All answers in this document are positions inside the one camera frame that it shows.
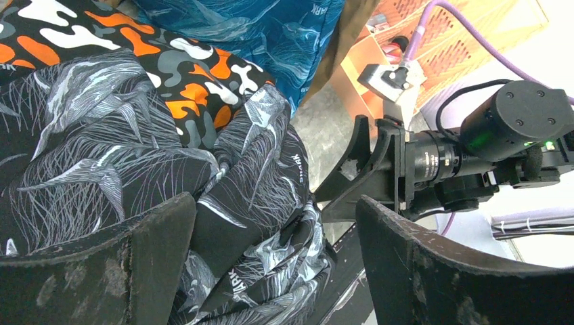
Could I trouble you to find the blue leaf print shorts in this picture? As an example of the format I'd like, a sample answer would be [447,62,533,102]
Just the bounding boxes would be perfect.
[135,0,345,112]

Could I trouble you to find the orange camouflage shorts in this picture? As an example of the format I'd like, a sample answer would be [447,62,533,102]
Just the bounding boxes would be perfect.
[1,1,274,148]

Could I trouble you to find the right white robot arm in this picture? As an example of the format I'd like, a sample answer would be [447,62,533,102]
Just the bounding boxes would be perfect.
[315,79,573,222]

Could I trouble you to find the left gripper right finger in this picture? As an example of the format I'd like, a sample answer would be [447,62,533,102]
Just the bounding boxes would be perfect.
[356,200,573,324]

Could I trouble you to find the brown hanging shorts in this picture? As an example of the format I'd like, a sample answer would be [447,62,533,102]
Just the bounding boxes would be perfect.
[299,0,380,106]

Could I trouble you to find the pink item in organizer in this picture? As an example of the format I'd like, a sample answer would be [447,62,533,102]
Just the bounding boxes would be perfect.
[383,35,410,64]

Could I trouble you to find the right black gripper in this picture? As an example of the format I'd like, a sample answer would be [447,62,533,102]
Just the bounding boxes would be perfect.
[315,115,454,223]

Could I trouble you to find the peach plastic file organizer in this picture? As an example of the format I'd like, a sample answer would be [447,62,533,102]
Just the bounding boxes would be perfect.
[330,1,549,119]

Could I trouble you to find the dark leaf print shorts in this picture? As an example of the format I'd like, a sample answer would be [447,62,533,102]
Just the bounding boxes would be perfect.
[1,50,334,324]

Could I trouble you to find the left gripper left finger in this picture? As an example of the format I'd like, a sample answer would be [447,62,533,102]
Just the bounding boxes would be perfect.
[1,193,196,324]

